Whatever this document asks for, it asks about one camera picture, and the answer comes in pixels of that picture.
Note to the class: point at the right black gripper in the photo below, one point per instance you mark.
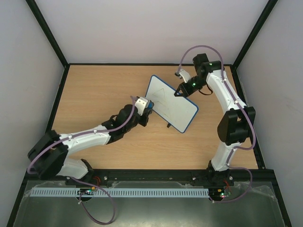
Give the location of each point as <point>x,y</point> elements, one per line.
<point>185,88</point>

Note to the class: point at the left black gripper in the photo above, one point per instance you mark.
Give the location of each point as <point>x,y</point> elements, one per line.
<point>143,122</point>

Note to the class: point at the blue whiteboard eraser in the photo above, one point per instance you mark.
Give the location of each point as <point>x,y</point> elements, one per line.
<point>150,105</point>

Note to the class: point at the small blue-framed whiteboard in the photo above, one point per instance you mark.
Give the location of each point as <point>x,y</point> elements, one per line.
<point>179,112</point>

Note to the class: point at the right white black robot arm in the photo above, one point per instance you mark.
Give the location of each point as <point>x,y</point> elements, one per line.
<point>236,124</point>

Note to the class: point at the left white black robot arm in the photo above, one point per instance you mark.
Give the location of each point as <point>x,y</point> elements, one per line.
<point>50,157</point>

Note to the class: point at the left controller circuit board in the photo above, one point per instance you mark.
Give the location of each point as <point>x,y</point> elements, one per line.
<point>87,191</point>

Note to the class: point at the controller circuit board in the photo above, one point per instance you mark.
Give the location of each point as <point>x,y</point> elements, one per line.
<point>220,193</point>
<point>87,191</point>

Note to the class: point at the right controller circuit board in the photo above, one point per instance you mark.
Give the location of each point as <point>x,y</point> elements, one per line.
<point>220,193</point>

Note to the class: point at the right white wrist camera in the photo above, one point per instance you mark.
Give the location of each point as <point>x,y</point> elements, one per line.
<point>184,75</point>

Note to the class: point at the left black frame post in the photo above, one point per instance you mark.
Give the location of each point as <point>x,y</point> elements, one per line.
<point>47,31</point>

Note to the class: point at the black frame post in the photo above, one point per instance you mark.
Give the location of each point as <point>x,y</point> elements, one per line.
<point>47,31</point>
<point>254,32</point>

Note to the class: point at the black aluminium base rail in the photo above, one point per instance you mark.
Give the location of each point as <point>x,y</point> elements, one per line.
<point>193,177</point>

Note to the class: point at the right black frame post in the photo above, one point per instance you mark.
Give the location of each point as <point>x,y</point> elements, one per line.
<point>254,32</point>

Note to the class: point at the light blue slotted cable duct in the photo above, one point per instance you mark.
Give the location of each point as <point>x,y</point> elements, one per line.
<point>123,193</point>

